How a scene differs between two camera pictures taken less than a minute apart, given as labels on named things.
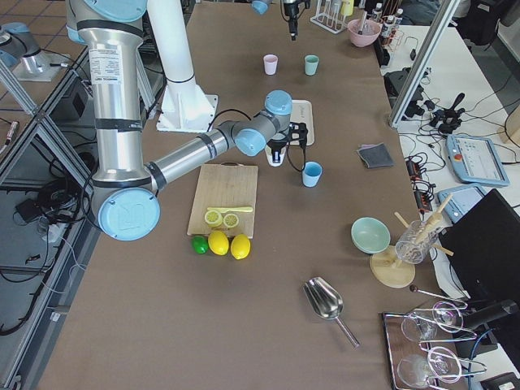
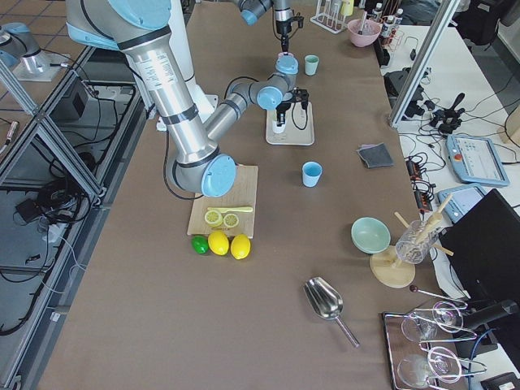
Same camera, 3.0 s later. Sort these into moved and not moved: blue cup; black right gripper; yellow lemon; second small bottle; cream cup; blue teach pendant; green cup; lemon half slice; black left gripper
Moved: black left gripper; black right gripper; cream cup
Not moved: second small bottle; lemon half slice; yellow lemon; blue teach pendant; green cup; blue cup
